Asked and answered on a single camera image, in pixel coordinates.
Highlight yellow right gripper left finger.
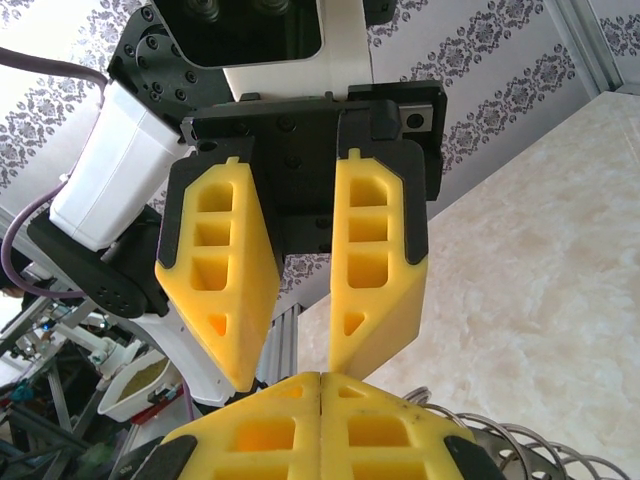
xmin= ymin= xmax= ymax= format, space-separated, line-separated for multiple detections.
xmin=122 ymin=372 xmax=321 ymax=480

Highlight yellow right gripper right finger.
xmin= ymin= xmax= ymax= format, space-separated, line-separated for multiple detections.
xmin=320 ymin=373 xmax=506 ymax=480

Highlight white tub of green granules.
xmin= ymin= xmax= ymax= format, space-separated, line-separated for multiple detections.
xmin=97 ymin=349 xmax=174 ymax=424

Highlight dark metal stand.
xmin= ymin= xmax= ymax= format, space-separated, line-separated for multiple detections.
xmin=0 ymin=399 xmax=166 ymax=480

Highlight aluminium frame rail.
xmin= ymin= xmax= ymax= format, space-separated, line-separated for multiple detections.
xmin=269 ymin=303 xmax=307 ymax=377

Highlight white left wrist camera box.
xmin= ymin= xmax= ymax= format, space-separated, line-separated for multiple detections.
xmin=149 ymin=0 xmax=374 ymax=99

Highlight aluminium frame post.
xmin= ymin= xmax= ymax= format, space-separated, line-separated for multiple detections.
xmin=547 ymin=0 xmax=632 ymax=97

